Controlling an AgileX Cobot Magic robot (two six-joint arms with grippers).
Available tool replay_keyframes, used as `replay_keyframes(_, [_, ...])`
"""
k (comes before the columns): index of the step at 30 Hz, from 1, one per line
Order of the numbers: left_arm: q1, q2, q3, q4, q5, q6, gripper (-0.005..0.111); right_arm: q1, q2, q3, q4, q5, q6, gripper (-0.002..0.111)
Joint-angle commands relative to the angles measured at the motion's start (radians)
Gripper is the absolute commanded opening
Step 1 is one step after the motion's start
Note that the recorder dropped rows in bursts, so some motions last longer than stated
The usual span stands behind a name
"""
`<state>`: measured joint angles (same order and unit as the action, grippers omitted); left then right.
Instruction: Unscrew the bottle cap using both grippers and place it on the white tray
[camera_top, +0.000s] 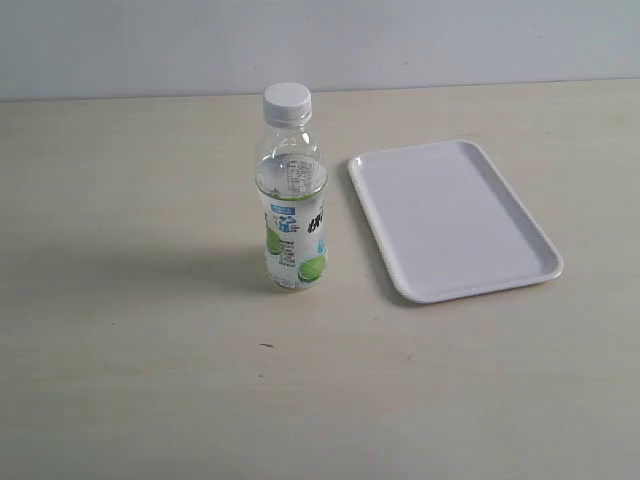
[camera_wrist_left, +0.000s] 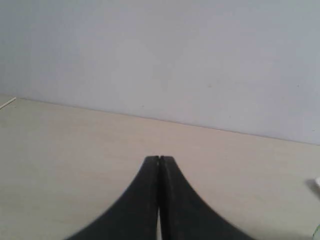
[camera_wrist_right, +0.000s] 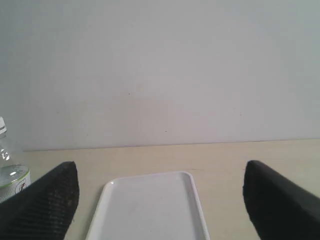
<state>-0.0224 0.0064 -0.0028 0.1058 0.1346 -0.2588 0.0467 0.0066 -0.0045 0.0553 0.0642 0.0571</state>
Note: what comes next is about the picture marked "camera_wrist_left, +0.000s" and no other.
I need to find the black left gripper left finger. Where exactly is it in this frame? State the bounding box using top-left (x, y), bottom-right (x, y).
top-left (69, 156), bottom-right (159, 240)

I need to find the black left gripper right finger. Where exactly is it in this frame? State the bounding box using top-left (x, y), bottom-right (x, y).
top-left (158, 156), bottom-right (252, 240)

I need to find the clear plastic water bottle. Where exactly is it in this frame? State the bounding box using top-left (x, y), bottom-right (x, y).
top-left (312, 224), bottom-right (320, 240)

